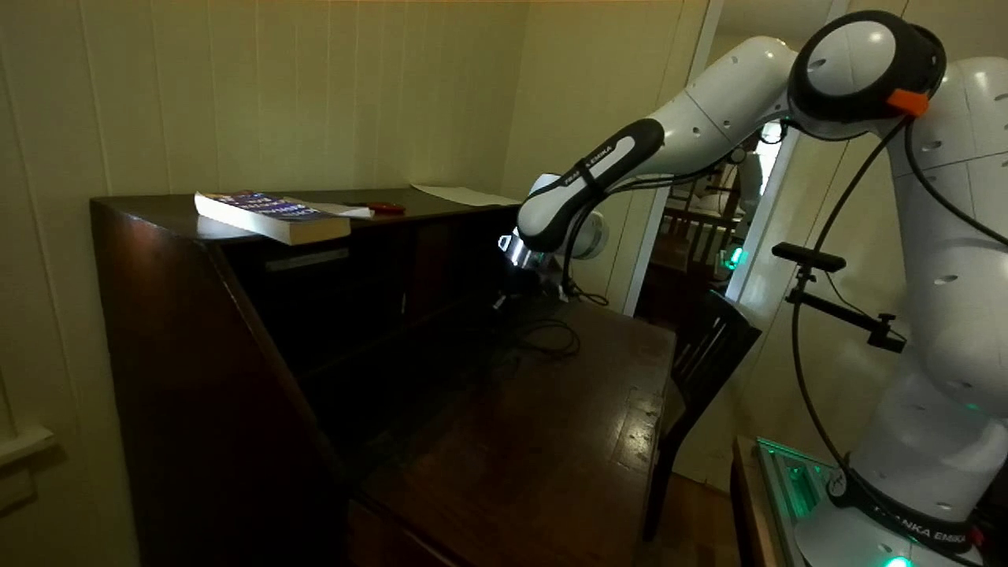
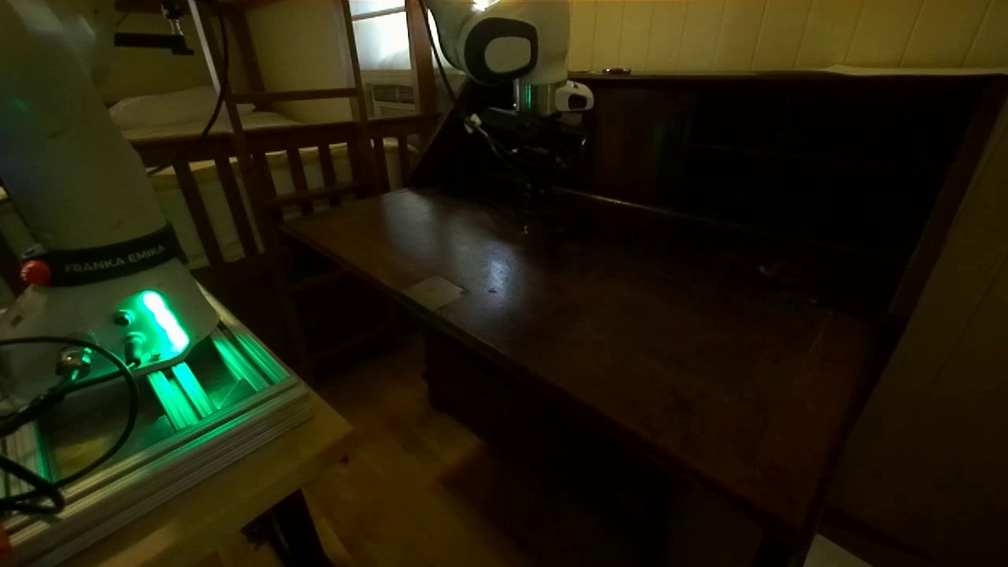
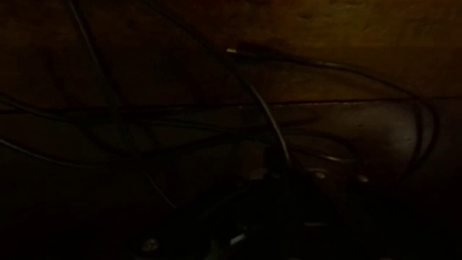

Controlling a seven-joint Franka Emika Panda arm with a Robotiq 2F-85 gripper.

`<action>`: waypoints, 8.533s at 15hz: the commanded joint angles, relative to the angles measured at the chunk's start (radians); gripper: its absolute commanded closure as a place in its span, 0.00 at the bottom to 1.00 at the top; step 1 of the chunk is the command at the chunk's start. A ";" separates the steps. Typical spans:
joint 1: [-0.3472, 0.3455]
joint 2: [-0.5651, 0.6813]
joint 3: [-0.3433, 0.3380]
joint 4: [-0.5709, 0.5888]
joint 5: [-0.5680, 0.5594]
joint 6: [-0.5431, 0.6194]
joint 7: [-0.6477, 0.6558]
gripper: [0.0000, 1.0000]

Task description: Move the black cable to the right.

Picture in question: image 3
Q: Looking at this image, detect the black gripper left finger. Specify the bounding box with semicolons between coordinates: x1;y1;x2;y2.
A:
225;143;289;260

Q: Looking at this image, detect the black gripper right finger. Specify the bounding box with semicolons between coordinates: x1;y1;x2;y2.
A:
287;153;374;260

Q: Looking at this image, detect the thin black cable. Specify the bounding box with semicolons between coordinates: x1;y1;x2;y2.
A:
0;0;440;214

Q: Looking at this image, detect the dark wooden secretary desk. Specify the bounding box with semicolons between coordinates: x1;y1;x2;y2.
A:
0;0;462;260

